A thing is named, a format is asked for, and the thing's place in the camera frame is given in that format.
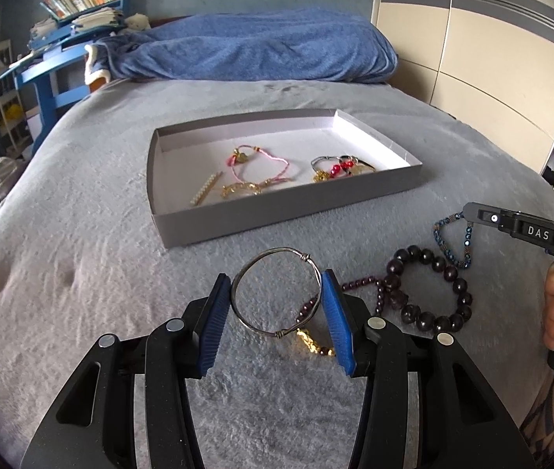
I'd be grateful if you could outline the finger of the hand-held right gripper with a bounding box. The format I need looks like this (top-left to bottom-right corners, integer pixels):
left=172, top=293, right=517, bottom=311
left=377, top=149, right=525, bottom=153
left=463, top=202, right=503, bottom=229

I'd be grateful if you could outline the red crystal bead bracelet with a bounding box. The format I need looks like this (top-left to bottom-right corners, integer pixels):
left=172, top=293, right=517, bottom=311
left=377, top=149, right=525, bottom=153
left=332, top=156, right=359, bottom=177

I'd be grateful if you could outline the white shelf rack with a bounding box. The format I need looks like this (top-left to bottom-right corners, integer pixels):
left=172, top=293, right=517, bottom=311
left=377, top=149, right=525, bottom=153
left=0, top=34, right=33, bottom=157

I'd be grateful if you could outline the blue beaded bracelet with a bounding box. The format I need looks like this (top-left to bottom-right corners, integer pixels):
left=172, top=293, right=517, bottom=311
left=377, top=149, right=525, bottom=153
left=432, top=212, right=475, bottom=270

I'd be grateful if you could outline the blue desk with hutch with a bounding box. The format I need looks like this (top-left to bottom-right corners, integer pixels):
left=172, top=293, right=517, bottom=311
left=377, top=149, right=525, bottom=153
left=0, top=0, right=133, bottom=157

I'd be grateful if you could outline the pink cord bracelet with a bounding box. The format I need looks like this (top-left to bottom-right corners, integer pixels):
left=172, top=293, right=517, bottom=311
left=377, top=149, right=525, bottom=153
left=228, top=145, right=303, bottom=191

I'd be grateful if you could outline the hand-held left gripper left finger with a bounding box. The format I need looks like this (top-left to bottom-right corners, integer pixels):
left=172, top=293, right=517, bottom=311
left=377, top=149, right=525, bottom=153
left=20, top=274, right=233, bottom=469

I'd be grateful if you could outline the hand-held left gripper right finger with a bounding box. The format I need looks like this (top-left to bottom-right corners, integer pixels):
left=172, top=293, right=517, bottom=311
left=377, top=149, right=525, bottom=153
left=321, top=269, right=536, bottom=469

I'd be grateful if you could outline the dark red small-bead bracelet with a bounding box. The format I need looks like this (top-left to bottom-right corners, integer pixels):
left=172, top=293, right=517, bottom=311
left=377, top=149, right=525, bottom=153
left=296, top=277, right=387, bottom=358

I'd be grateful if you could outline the blue fleece blanket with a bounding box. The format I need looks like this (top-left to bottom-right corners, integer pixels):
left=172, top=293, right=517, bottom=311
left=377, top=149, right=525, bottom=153
left=85, top=7, right=399, bottom=84

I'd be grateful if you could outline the grey cardboard box tray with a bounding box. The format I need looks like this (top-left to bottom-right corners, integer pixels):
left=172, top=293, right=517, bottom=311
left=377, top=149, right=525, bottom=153
left=149, top=110, right=423, bottom=250

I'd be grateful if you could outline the large dark bead bracelet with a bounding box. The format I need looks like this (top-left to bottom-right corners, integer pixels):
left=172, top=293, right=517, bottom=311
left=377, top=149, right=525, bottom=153
left=384, top=247, right=474, bottom=335

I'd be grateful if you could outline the red bead silver bracelet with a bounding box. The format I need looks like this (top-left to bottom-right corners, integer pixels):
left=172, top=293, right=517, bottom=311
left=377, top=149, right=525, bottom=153
left=310, top=155, right=356, bottom=184

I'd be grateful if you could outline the thin silver wire bangle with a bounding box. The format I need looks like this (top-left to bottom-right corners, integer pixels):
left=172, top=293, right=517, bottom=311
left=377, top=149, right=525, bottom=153
left=230, top=247, right=329, bottom=339

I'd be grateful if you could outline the stack of papers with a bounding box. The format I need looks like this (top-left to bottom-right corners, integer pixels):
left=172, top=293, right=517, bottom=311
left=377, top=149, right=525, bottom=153
left=30, top=7, right=126, bottom=40

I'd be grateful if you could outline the beige wardrobe with grey stripe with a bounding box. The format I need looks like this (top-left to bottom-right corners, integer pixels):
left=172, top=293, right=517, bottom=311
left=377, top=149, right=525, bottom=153
left=372, top=0, right=554, bottom=177

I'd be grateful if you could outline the gold chain bracelet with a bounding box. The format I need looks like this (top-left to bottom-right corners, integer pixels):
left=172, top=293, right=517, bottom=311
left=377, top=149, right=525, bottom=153
left=221, top=181, right=270, bottom=200

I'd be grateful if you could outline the grey bed cover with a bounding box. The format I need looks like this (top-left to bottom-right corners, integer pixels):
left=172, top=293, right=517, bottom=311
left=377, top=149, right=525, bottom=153
left=0, top=78, right=554, bottom=469

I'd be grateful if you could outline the pearl hair clip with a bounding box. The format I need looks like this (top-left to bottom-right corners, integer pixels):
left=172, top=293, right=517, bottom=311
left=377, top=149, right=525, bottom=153
left=190, top=171, right=224, bottom=207

